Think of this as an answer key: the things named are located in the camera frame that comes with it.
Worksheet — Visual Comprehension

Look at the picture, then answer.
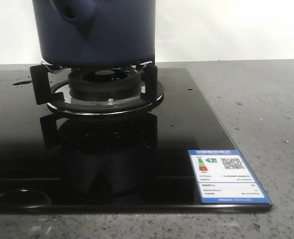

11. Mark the black pot support grate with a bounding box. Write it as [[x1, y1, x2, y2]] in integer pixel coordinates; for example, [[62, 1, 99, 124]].
[[30, 61, 164, 118]]

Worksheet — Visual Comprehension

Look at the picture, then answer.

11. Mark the dark blue cooking pot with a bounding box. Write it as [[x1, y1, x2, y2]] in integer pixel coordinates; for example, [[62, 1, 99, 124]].
[[32, 0, 156, 68]]

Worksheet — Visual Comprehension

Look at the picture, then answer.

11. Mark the black round gas burner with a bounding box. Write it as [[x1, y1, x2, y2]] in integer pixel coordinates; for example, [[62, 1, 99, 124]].
[[68, 68, 142, 101]]

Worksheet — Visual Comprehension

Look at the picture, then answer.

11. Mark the blue energy efficiency label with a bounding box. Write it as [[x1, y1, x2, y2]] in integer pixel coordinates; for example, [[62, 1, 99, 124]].
[[188, 149, 271, 205]]

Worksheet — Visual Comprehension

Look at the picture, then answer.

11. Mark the black glass gas stove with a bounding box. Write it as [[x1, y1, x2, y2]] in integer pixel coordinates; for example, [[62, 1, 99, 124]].
[[0, 69, 272, 214]]

